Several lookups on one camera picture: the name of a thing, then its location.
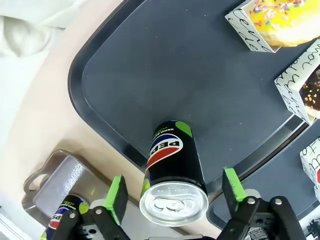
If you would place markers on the red frosted donut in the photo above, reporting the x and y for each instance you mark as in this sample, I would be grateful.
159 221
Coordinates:
318 177

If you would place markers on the chocolate frosted donut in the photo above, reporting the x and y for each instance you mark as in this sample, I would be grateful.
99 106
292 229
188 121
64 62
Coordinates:
312 95

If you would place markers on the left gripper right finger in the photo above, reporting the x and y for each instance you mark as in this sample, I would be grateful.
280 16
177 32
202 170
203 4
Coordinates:
232 187

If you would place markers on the person in cream shirt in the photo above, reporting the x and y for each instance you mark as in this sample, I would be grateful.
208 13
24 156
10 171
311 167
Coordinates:
25 35

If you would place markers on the yellow sprinkled donut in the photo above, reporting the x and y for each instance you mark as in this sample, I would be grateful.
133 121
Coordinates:
282 22

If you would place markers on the black plastic tray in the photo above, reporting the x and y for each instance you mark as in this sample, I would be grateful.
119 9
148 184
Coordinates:
275 170
175 75

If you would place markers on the black Pepsi can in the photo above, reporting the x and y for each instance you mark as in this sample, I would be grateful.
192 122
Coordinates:
71 203
172 180

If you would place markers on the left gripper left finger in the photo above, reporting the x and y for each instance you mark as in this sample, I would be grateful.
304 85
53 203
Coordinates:
117 197

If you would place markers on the brown plastic tray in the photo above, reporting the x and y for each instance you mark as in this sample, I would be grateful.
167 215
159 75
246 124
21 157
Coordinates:
65 175

